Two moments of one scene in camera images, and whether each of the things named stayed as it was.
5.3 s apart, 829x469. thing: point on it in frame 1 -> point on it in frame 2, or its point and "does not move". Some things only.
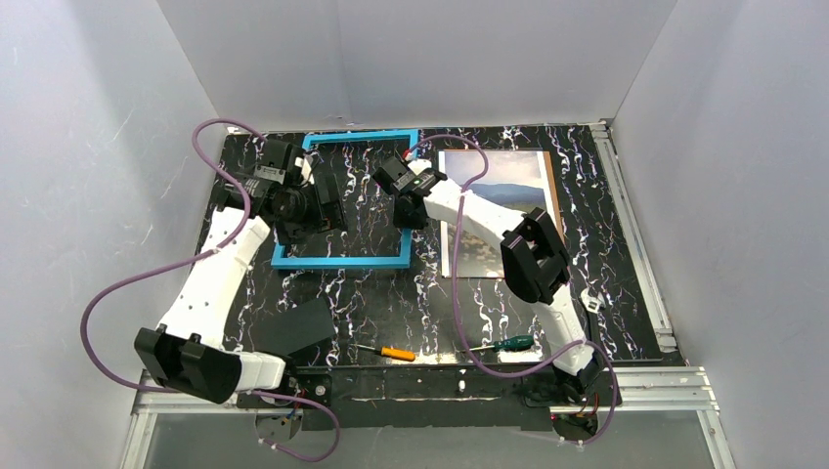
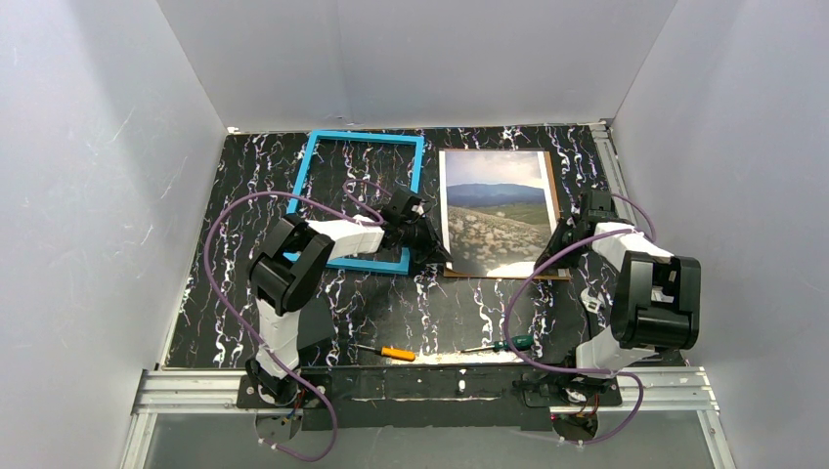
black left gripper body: [327, 203] -> [426, 239]
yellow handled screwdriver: [391, 352] does not move
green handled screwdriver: [512, 343] does not move
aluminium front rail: [681, 391] does not move
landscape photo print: [517, 180] does not move
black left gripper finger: [295, 233] -> [434, 251]
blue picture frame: [404, 260] does not move
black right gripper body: [407, 211] -> [561, 243]
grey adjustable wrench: [590, 303] does not move
